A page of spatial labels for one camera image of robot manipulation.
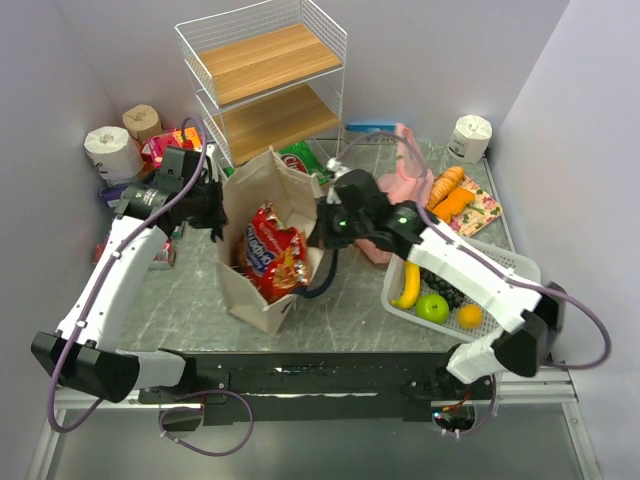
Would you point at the croissant bread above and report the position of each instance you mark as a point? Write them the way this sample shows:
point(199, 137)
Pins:
point(448, 181)

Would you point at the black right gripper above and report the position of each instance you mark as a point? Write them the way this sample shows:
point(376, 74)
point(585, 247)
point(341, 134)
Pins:
point(323, 226)

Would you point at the purple box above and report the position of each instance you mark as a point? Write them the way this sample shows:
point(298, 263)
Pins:
point(111, 195)

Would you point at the orange fruit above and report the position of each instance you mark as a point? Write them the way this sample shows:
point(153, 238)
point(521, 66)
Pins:
point(470, 316)

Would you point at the white toilet paper roll right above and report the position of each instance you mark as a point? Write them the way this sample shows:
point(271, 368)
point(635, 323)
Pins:
point(469, 139)

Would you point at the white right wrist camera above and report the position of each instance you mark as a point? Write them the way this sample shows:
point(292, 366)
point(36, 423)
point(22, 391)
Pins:
point(336, 169)

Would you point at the pink orange snack box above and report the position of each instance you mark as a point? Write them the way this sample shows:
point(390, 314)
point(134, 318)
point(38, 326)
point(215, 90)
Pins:
point(154, 148)

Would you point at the dark grape bunch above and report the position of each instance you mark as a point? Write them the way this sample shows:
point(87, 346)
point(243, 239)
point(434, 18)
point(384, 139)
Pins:
point(453, 296)

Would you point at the brown toilet paper roll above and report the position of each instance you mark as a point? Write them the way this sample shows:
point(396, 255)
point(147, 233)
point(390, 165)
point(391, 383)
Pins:
point(142, 122)

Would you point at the red yellow snack bag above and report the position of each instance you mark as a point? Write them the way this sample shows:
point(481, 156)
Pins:
point(273, 257)

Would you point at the white wire shelf rack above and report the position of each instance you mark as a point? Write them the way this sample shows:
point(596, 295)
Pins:
point(267, 75)

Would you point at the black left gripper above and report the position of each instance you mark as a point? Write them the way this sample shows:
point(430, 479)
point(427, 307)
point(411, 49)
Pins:
point(211, 209)

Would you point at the green apple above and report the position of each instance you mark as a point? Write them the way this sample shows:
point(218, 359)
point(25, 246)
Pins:
point(432, 308)

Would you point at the blue white tissue box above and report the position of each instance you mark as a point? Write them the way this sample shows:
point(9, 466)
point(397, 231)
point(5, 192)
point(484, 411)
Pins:
point(371, 133)

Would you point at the red pink box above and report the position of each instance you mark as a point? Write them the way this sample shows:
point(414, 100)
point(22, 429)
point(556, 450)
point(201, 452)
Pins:
point(163, 260)

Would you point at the white toilet paper roll left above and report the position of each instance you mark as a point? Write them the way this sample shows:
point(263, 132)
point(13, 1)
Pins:
point(114, 153)

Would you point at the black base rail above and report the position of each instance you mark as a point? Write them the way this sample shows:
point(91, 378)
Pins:
point(237, 386)

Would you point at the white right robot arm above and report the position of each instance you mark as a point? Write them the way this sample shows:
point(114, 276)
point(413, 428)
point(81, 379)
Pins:
point(527, 320)

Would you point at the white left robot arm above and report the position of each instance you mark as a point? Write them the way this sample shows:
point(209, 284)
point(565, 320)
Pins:
point(82, 353)

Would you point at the white toilet paper roll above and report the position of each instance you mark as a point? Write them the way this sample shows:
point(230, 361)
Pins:
point(114, 153)
point(469, 139)

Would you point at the orange carrot piece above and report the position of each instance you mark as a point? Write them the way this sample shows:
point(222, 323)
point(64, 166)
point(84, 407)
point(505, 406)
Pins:
point(453, 204)

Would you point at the yellow banana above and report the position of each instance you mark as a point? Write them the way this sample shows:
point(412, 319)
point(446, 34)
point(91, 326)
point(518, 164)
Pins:
point(412, 287)

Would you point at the pink plastic grocery bag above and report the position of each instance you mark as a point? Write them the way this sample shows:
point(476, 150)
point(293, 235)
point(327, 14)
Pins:
point(405, 181)

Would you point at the white plastic basket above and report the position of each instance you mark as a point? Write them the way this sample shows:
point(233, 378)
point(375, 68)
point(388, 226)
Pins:
point(394, 285)

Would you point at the green white Chubo bag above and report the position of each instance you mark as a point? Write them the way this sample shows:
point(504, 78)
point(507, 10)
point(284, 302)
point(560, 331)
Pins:
point(299, 156)

